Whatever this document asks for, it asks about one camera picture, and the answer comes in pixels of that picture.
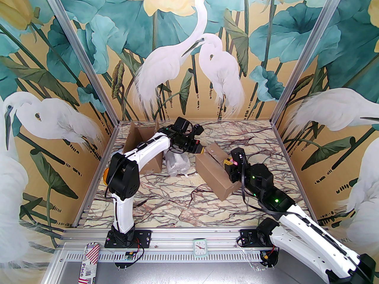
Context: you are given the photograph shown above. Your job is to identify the taped brown cardboard box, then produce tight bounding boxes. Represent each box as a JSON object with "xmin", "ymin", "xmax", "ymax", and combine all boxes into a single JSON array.
[
  {"xmin": 123, "ymin": 121, "xmax": 164, "ymax": 174},
  {"xmin": 195, "ymin": 142, "xmax": 238, "ymax": 201}
]

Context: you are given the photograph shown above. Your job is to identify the clear plastic bag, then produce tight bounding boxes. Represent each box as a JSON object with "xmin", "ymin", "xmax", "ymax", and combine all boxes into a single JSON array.
[{"xmin": 165, "ymin": 152, "xmax": 190, "ymax": 177}]

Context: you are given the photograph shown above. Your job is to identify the small mint green clock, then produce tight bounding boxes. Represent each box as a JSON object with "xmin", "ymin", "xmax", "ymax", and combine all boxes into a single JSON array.
[{"xmin": 193, "ymin": 238, "xmax": 208, "ymax": 258}]

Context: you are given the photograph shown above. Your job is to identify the grey slotted metal tray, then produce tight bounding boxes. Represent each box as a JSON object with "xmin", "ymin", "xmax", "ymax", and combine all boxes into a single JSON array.
[{"xmin": 43, "ymin": 247, "xmax": 350, "ymax": 284}]

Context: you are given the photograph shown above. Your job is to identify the red striped printed package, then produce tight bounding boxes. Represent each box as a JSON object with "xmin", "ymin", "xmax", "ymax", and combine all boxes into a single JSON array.
[{"xmin": 78, "ymin": 241, "xmax": 99, "ymax": 284}]

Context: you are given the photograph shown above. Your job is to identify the flat black camera cable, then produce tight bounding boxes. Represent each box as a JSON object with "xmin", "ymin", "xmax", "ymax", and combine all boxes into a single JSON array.
[{"xmin": 239, "ymin": 153, "xmax": 282, "ymax": 218}]

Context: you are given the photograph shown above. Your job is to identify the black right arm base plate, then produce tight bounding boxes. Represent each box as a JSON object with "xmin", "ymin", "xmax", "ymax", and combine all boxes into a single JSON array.
[{"xmin": 239, "ymin": 229, "xmax": 279, "ymax": 248}]

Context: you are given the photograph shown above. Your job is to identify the red black power wires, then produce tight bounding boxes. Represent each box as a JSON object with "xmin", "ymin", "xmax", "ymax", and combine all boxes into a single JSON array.
[
  {"xmin": 260, "ymin": 241, "xmax": 280, "ymax": 261},
  {"xmin": 130, "ymin": 237, "xmax": 146, "ymax": 262}
]

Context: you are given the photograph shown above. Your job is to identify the aluminium front frame rail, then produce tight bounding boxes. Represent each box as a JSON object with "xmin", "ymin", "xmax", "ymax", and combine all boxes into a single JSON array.
[{"xmin": 61, "ymin": 228, "xmax": 332, "ymax": 249}]

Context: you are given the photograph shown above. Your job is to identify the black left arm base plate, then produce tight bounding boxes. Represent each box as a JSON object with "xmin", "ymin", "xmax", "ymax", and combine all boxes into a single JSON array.
[{"xmin": 104, "ymin": 229, "xmax": 152, "ymax": 249}]

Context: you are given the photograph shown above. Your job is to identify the aluminium frame post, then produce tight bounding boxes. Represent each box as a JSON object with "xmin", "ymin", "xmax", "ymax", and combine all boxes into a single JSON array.
[
  {"xmin": 271, "ymin": 0, "xmax": 341, "ymax": 125},
  {"xmin": 38, "ymin": 0, "xmax": 121, "ymax": 123}
]

